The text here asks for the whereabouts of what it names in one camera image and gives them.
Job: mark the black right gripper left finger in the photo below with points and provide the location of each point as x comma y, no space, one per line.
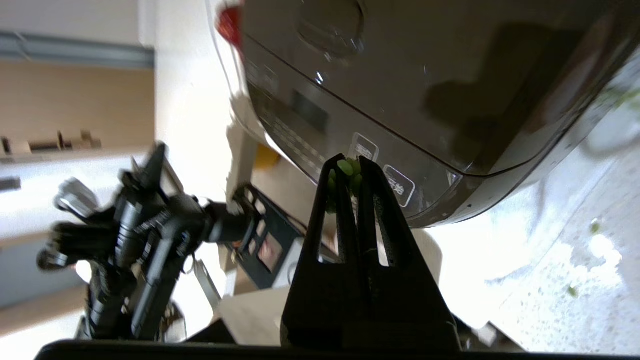
322,300

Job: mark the red apple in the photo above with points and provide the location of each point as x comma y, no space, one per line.
230,25

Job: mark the black rice cooker body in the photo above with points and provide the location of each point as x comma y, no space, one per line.
310,115

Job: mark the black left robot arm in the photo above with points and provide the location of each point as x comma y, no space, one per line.
150,240

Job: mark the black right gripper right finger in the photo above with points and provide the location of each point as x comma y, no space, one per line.
410,305

